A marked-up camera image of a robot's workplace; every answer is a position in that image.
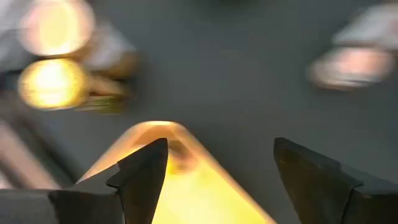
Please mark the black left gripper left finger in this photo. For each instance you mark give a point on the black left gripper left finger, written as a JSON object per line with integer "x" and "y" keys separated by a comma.
{"x": 140, "y": 186}

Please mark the yellow-lid chili onion seasoning can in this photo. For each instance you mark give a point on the yellow-lid chili onion seasoning can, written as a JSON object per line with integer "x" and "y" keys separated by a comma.
{"x": 53, "y": 84}

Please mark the tan-lid jar with tan label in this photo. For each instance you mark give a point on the tan-lid jar with tan label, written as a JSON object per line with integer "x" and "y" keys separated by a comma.
{"x": 56, "y": 28}

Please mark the yellow plastic bin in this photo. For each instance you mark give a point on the yellow plastic bin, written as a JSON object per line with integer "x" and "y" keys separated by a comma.
{"x": 202, "y": 193}

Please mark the wooden table side board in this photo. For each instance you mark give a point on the wooden table side board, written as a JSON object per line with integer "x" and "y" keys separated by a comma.
{"x": 21, "y": 155}

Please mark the black aluminium table frame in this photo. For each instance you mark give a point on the black aluminium table frame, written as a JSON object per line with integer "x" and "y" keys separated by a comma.
{"x": 46, "y": 146}

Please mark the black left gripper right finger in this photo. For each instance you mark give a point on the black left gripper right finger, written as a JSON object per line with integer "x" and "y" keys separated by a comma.
{"x": 314, "y": 186}

